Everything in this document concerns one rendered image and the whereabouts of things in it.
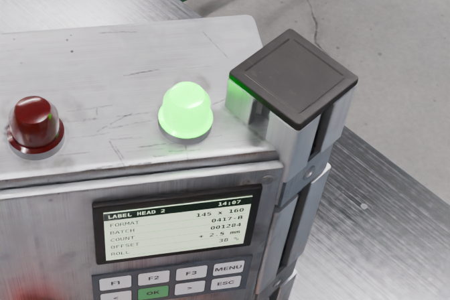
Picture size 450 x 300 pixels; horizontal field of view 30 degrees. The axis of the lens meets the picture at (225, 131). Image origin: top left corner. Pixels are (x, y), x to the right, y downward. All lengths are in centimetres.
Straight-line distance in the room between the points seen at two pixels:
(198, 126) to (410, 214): 82
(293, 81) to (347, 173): 82
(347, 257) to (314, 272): 5
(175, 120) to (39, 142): 6
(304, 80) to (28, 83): 13
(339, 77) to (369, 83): 206
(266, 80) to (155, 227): 9
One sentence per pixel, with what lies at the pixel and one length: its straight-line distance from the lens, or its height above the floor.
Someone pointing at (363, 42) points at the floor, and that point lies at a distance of 257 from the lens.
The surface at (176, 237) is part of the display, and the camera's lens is 43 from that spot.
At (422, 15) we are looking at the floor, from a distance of 271.
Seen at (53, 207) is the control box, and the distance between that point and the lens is 40.
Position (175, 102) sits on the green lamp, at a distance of 38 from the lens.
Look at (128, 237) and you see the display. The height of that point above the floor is 143.
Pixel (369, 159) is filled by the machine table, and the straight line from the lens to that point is 123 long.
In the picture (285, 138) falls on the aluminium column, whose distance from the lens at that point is 39.
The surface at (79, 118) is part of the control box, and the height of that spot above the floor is 148.
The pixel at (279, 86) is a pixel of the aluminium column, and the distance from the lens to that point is 39.
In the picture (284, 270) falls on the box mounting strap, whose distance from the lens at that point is 53.
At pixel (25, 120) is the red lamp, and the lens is 38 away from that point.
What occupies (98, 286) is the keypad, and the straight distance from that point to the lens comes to 47.
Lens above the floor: 179
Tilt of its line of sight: 52 degrees down
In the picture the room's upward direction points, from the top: 8 degrees clockwise
